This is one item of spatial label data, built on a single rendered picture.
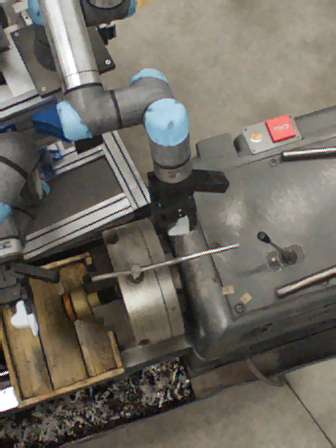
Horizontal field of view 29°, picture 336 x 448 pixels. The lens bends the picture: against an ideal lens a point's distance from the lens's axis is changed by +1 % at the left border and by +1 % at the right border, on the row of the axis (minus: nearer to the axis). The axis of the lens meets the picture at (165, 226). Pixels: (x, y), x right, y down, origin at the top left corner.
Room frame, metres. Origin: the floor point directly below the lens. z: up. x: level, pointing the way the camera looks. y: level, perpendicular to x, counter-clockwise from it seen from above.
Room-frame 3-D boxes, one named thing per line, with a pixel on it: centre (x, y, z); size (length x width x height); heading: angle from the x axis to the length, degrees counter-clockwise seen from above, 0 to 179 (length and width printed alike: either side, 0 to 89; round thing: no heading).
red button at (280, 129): (0.75, -0.28, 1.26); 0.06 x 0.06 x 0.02; 20
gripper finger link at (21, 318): (0.28, 0.35, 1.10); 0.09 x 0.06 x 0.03; 20
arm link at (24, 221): (0.55, 0.43, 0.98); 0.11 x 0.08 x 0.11; 158
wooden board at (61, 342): (0.30, 0.30, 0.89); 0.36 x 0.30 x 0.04; 20
